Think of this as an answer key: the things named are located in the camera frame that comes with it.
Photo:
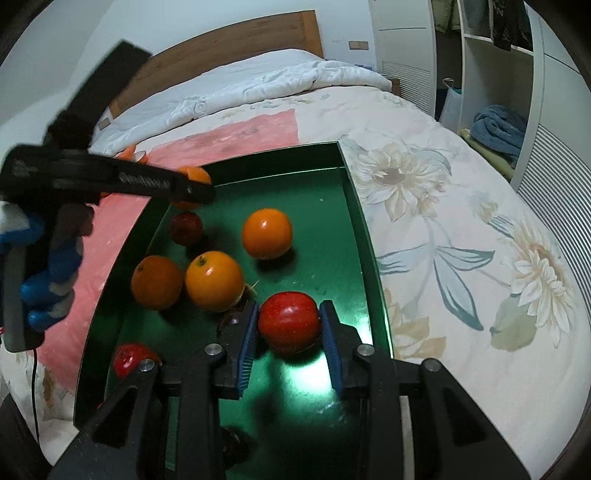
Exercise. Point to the green box tray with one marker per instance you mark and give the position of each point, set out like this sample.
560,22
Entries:
314,207

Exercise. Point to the white wardrobe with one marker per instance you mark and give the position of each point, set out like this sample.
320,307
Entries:
401,46

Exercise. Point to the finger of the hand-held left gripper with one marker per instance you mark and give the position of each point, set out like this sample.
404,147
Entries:
152,182

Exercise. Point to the blue towel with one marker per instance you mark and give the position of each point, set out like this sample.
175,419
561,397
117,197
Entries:
498,131

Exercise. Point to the light puffy jacket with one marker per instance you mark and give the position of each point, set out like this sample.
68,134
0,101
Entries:
445,16

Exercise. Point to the person's left hand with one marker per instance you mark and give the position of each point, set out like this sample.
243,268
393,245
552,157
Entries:
46,279

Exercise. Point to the orange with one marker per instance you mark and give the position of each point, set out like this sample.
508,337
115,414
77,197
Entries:
157,281
196,174
267,233
214,280

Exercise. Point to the white bag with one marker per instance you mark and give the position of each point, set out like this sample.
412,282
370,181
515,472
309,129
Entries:
450,110

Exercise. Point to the wooden headboard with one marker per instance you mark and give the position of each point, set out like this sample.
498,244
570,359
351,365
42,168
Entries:
231,50

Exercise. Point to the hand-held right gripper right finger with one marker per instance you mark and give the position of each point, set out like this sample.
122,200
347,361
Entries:
332,355

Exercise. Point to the white duvet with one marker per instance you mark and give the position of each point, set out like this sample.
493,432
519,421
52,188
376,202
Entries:
231,87

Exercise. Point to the dark hanging clothes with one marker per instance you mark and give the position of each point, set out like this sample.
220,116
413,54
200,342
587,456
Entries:
508,23

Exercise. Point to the yellow-green folded cloth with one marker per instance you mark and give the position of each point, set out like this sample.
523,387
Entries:
489,154

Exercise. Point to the dark plum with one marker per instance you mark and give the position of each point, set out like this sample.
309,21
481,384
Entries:
231,318
238,445

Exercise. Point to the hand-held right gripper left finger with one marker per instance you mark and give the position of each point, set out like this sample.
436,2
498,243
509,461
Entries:
247,355

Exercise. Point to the wall socket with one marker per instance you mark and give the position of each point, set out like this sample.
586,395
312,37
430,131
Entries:
358,45
104,123

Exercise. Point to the pink plastic sheet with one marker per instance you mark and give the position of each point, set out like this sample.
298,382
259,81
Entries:
115,221

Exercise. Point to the red apple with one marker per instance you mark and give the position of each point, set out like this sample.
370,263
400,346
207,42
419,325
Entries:
186,227
129,357
288,323

